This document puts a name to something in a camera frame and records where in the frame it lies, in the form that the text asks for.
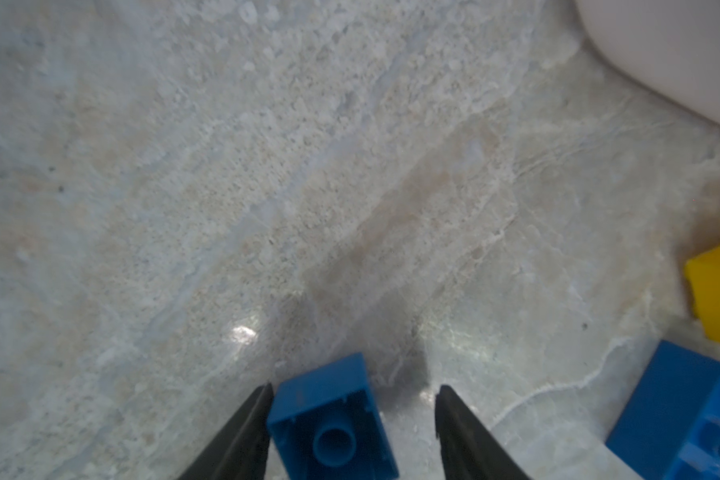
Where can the white plastic bin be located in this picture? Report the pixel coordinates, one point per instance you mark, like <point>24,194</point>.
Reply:
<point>671,47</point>

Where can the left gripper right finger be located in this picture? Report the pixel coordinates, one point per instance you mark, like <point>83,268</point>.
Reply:
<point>468,450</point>

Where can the blue small brick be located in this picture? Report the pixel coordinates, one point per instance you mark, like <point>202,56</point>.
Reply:
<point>325,424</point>

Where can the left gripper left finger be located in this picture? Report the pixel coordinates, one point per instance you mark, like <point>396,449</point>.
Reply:
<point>240,449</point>

